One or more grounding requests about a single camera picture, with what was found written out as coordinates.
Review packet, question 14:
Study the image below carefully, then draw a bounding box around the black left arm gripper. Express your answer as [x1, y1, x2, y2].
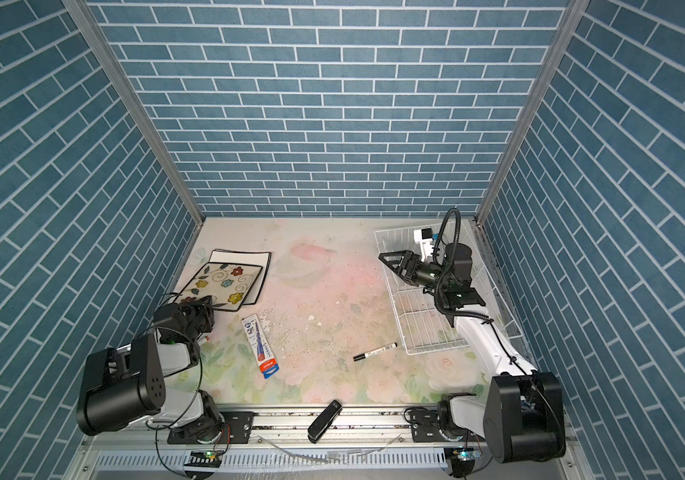
[177, 293, 212, 343]

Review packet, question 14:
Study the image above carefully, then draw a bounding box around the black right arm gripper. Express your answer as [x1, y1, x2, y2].
[382, 251, 452, 294]

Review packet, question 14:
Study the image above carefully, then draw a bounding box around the floral square plate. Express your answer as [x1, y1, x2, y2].
[176, 262, 264, 312]

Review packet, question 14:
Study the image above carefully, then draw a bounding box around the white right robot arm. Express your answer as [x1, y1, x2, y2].
[378, 207, 566, 463]

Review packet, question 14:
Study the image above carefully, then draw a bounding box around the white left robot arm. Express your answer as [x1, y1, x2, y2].
[76, 249, 272, 447]

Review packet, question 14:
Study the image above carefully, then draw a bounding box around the blue white toothpaste box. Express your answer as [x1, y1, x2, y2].
[242, 314, 280, 379]

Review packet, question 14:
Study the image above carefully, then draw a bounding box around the black marker pen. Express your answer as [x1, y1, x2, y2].
[353, 342, 398, 362]

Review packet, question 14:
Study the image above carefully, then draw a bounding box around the black stapler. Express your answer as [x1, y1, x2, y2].
[308, 400, 342, 444]

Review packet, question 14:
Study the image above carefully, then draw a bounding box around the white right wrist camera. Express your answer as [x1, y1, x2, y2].
[413, 228, 437, 262]

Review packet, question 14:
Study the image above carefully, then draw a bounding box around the white wire dish rack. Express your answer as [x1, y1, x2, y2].
[373, 221, 523, 356]

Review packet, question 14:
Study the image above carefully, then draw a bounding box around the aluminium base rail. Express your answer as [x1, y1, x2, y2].
[67, 405, 495, 479]

